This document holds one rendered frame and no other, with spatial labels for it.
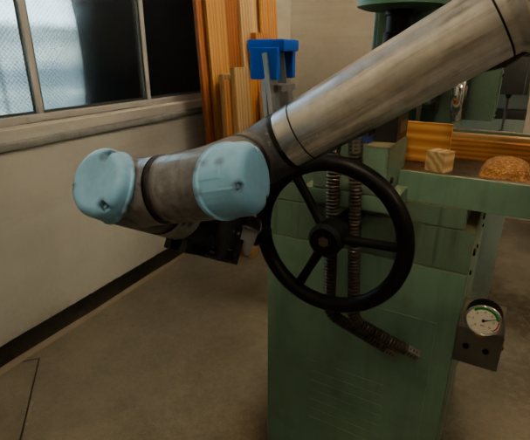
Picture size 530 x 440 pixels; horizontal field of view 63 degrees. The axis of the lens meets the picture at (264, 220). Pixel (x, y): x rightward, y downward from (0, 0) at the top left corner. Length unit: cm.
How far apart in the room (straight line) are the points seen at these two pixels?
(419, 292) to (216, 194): 63
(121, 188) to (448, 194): 61
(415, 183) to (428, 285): 21
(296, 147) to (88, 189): 23
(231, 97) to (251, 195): 194
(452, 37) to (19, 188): 158
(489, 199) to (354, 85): 46
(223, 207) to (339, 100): 17
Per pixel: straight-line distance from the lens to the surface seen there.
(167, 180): 43
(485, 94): 116
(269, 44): 182
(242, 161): 40
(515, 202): 87
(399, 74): 47
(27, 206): 183
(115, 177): 45
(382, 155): 78
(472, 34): 46
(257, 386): 166
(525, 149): 101
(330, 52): 355
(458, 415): 168
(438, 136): 94
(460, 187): 87
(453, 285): 94
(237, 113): 233
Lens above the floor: 111
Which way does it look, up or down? 21 degrees down
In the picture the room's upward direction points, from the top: straight up
